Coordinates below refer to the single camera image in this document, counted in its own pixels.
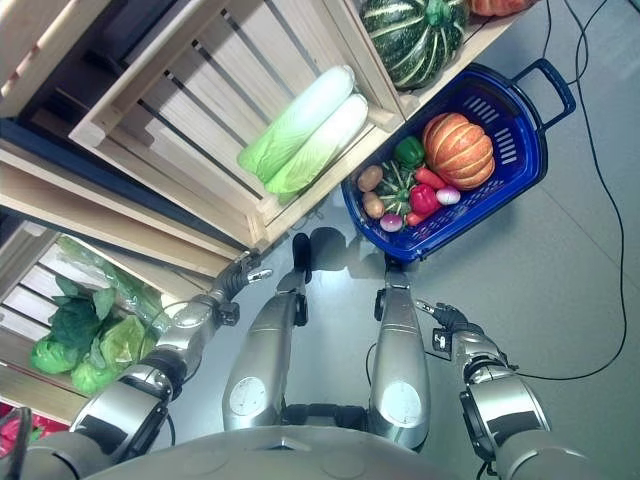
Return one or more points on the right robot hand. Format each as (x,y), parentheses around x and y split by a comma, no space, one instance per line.
(450,316)

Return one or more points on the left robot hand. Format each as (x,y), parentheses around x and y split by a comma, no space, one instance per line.
(239,278)

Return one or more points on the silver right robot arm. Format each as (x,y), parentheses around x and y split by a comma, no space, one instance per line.
(505,406)

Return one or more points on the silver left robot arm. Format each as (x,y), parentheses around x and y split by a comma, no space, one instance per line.
(131,404)

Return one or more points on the blue plastic shopping basket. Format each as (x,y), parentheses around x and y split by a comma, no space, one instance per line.
(510,175)

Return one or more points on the orange carrot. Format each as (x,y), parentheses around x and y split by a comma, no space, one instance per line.
(415,219)
(431,178)

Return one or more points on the purple white onion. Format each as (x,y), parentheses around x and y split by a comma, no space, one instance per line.
(448,195)
(391,223)

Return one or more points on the bagged green celery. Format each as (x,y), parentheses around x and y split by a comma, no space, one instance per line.
(125,285)

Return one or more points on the red bell pepper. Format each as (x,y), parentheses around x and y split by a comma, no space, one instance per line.
(425,200)

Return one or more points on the light green cabbage head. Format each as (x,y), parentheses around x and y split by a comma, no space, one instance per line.
(125,340)
(95,377)
(52,356)

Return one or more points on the brown potato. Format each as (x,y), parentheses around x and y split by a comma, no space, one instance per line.
(373,205)
(370,178)

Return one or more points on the small green striped squash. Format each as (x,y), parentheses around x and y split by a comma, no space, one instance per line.
(395,185)

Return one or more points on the napa cabbage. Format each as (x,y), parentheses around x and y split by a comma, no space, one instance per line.
(325,150)
(295,125)

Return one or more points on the dark green leafy vegetable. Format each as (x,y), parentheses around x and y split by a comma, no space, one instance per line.
(80,315)

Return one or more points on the large orange pumpkin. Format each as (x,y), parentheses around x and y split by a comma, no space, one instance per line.
(459,150)

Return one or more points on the green bell pepper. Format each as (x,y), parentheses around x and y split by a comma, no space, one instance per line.
(410,151)

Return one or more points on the wooden crate with slats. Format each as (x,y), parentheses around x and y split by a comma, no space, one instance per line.
(200,100)

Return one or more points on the silver robot torso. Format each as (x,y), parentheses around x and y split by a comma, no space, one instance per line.
(285,457)

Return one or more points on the wooden crate with greens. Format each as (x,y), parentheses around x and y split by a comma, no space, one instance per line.
(30,300)

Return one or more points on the wooden crate with pumpkins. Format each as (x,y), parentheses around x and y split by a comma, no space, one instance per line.
(480,45)

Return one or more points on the red vegetable pile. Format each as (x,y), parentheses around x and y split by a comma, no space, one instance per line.
(10,430)

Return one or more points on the large green striped pumpkin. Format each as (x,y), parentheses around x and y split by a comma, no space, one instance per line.
(415,40)

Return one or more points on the light wooden crate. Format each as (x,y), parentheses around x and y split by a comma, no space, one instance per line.
(35,40)

